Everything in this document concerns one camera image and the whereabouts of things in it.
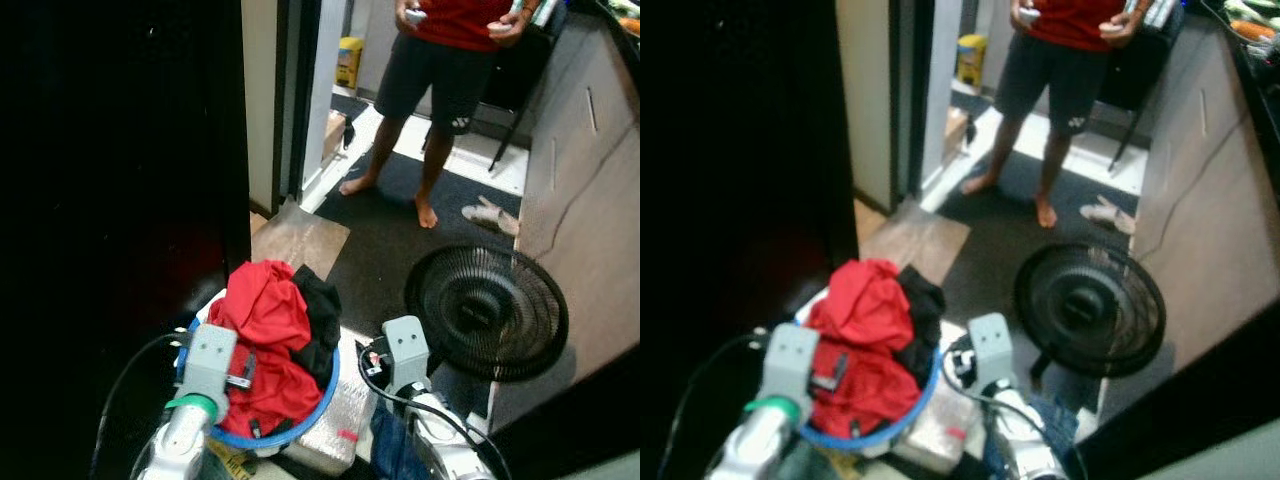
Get red garment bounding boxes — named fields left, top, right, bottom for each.
left=804, top=258, right=917, bottom=440
left=207, top=260, right=327, bottom=440

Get black garment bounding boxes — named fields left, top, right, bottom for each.
left=894, top=265, right=947, bottom=390
left=289, top=265, right=344, bottom=388

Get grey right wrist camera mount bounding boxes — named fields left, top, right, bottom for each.
left=383, top=316, right=432, bottom=394
left=967, top=313, right=1015, bottom=393

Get person in red shirt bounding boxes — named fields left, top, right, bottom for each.
left=959, top=0, right=1168, bottom=230
left=338, top=0, right=563, bottom=230

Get brown cardboard box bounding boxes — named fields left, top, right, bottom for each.
left=321, top=109, right=348, bottom=163
left=944, top=107, right=972, bottom=162

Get black folding chair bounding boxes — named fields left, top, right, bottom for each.
left=1093, top=0, right=1189, bottom=173
left=478, top=0, right=567, bottom=173

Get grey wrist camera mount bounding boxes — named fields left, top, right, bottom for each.
left=383, top=316, right=432, bottom=394
left=967, top=313, right=1015, bottom=393
left=760, top=323, right=822, bottom=421
left=180, top=322, right=239, bottom=421

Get blue laundry basket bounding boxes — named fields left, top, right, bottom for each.
left=794, top=318, right=944, bottom=452
left=177, top=318, right=342, bottom=452

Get brown wooden board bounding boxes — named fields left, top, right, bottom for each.
left=249, top=198, right=352, bottom=283

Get blue jeans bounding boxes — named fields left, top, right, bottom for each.
left=985, top=394, right=1083, bottom=480
left=368, top=398, right=433, bottom=480

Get dark floor mat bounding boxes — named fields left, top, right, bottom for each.
left=313, top=148, right=528, bottom=313
left=934, top=148, right=1143, bottom=323

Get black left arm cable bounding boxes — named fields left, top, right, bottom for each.
left=678, top=332, right=773, bottom=480
left=88, top=330, right=193, bottom=480

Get yellow container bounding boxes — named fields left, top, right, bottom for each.
left=335, top=37, right=365, bottom=90
left=956, top=35, right=989, bottom=90

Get silver foil box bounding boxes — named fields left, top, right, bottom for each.
left=278, top=328, right=378, bottom=477
left=888, top=320, right=979, bottom=473

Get grey kitchen cabinet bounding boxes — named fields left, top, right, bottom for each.
left=490, top=8, right=641, bottom=433
left=1098, top=10, right=1280, bottom=426

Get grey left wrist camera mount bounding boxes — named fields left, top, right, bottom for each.
left=760, top=323, right=822, bottom=421
left=180, top=322, right=239, bottom=421

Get black floor fan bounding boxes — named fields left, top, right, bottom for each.
left=404, top=245, right=570, bottom=384
left=1014, top=242, right=1168, bottom=380

